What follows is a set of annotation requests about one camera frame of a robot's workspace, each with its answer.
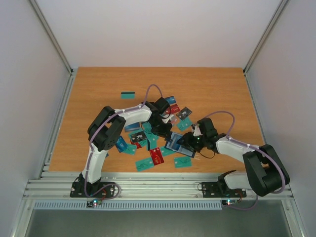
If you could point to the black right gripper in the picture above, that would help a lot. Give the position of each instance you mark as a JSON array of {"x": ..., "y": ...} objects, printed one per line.
[{"x": 188, "y": 140}]

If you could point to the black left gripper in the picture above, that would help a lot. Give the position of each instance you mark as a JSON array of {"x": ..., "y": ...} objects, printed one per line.
[{"x": 163, "y": 134}]

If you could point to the dark blue card holder wallet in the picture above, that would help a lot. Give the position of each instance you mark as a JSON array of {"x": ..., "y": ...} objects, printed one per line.
[{"x": 174, "y": 145}]

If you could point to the teal vip card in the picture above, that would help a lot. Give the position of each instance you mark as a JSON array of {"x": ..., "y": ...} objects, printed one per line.
[
  {"x": 182, "y": 162},
  {"x": 144, "y": 164}
]

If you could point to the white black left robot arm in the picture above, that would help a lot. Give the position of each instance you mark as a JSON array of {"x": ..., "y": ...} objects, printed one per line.
[{"x": 105, "y": 131}]

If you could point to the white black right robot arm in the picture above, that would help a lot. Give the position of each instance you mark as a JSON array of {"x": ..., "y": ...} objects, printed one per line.
[{"x": 264, "y": 172}]

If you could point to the black vip card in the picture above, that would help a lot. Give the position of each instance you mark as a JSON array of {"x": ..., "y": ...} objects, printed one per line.
[
  {"x": 184, "y": 113},
  {"x": 138, "y": 137}
]

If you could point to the blue card with stripe left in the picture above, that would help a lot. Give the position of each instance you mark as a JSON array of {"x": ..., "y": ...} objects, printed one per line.
[{"x": 132, "y": 127}]

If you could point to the teal Aion card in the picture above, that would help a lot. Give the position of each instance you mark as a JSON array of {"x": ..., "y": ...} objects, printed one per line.
[{"x": 184, "y": 124}]

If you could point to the red card centre front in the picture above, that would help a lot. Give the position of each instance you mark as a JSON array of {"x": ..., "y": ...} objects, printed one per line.
[{"x": 156, "y": 156}]

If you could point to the teal VIP card front right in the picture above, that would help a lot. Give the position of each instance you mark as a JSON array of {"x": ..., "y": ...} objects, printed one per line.
[{"x": 182, "y": 162}]

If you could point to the blue VIP card back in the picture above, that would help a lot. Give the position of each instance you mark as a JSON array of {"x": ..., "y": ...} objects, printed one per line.
[{"x": 171, "y": 100}]

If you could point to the teal card with magnetic stripe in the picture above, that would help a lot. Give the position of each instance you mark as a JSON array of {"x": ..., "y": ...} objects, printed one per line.
[{"x": 127, "y": 95}]

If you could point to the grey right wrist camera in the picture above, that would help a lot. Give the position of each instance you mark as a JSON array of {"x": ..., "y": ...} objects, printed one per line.
[{"x": 196, "y": 130}]

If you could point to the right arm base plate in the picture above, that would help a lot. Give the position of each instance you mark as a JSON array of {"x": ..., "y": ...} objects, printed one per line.
[{"x": 212, "y": 190}]

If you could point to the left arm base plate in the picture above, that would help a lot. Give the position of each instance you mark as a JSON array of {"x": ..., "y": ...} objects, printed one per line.
[{"x": 98, "y": 190}]

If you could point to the grey slotted cable duct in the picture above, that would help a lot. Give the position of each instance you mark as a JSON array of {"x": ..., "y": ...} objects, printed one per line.
[{"x": 128, "y": 205}]

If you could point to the aluminium frame post left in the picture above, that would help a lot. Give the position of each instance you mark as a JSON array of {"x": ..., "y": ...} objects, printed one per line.
[{"x": 43, "y": 21}]

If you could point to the aluminium frame post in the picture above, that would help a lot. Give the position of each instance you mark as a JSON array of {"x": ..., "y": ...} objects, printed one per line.
[
  {"x": 43, "y": 21},
  {"x": 266, "y": 33}
]

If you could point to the aluminium frame post right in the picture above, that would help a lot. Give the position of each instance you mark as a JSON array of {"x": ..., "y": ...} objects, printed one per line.
[{"x": 266, "y": 33}]

